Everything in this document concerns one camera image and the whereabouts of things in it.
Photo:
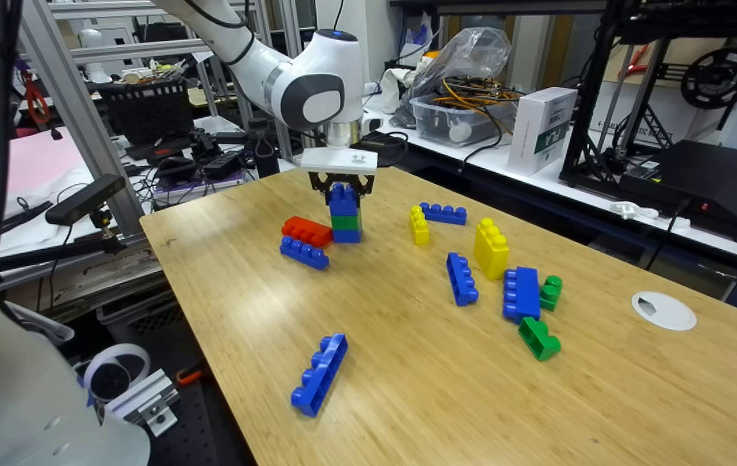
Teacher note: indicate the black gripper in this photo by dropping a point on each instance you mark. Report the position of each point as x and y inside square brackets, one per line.
[342, 178]

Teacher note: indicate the blue two-stud block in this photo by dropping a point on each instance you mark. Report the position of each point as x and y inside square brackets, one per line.
[346, 206]
[342, 188]

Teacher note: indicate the blue square block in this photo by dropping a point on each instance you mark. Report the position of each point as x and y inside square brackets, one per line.
[347, 236]

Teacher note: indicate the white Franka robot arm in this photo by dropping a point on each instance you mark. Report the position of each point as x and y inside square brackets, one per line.
[325, 87]

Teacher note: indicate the red four-stud block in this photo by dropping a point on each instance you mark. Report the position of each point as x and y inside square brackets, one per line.
[306, 232]

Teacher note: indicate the blue four-stud block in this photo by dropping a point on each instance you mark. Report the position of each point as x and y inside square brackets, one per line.
[447, 213]
[462, 281]
[304, 253]
[319, 376]

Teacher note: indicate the yellow three-stud block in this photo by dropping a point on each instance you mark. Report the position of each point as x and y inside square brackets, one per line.
[421, 227]

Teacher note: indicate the large yellow block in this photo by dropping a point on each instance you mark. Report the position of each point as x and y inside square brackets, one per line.
[493, 249]

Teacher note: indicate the large blue block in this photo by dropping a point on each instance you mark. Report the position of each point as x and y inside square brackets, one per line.
[522, 294]

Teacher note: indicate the small green block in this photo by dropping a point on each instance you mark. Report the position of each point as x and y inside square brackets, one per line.
[553, 292]

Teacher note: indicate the green two-stud block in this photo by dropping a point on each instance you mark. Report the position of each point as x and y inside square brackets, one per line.
[540, 338]

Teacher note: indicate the clear plastic container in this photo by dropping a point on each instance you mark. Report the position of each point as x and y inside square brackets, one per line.
[448, 125]

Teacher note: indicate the clear plastic bag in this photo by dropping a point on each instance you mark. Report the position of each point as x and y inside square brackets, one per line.
[462, 55]

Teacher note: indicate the white cardboard box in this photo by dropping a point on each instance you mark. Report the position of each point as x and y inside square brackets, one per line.
[541, 125]

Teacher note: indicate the white workbench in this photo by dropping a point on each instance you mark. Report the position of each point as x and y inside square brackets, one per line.
[556, 184]

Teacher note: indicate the pink sheet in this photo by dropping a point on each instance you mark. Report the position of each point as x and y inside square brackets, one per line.
[33, 169]

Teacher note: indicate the large white table grommet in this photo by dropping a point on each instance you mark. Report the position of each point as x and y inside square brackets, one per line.
[664, 312]

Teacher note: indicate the black filament spool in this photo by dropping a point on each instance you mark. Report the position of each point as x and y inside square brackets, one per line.
[693, 79]

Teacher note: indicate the black desktop device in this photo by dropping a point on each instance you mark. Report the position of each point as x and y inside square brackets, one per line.
[721, 184]

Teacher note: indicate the white wrist mount plate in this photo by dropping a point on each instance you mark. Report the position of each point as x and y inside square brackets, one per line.
[337, 160]

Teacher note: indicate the aluminium frame rail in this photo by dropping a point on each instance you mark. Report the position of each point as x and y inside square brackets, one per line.
[162, 50]

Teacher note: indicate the black stereo camera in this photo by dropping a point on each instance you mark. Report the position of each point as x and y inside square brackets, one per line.
[84, 200]

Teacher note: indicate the black 3D printer frame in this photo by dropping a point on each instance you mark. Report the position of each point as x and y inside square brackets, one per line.
[593, 94]

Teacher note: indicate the aluminium frame post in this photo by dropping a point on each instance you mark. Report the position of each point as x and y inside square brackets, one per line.
[78, 112]

